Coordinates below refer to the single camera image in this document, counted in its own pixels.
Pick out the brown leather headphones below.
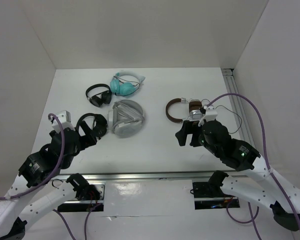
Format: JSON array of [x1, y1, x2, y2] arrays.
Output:
[[165, 97, 242, 135]]

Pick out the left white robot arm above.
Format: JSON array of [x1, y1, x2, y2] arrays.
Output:
[[0, 121, 100, 240]]

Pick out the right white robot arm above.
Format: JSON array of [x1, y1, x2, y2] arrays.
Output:
[[175, 120, 300, 232]]

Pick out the large black headphones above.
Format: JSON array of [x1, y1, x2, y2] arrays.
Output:
[[75, 113, 108, 140]]

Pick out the small black headphones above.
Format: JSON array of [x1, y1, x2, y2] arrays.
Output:
[[85, 83, 112, 108]]

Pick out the teal cat-ear headphones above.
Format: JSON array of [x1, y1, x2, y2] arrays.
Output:
[[109, 70, 146, 97]]

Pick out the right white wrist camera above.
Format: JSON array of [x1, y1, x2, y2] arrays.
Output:
[[198, 105, 218, 127]]

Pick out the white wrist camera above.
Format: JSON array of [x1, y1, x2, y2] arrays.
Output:
[[49, 110, 75, 133], [198, 105, 218, 127]]

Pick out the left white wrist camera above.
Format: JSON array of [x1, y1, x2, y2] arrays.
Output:
[[49, 110, 75, 133]]

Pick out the aluminium rail right side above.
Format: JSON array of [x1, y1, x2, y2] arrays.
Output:
[[221, 68, 255, 147]]

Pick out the aluminium rail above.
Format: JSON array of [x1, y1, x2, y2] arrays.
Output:
[[48, 172, 248, 183], [221, 68, 255, 147]]

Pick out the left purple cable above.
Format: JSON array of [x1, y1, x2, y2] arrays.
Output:
[[0, 113, 66, 201]]

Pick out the purple cable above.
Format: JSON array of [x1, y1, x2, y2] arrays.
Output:
[[0, 113, 66, 201], [206, 92, 300, 240]]

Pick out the aluminium rail front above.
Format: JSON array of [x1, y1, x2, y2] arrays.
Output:
[[48, 172, 248, 183]]

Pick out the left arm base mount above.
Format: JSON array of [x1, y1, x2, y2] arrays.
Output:
[[57, 182, 105, 213]]

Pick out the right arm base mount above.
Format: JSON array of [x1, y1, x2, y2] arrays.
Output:
[[189, 181, 240, 210]]

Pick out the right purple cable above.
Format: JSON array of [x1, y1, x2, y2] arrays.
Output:
[[206, 92, 300, 240]]

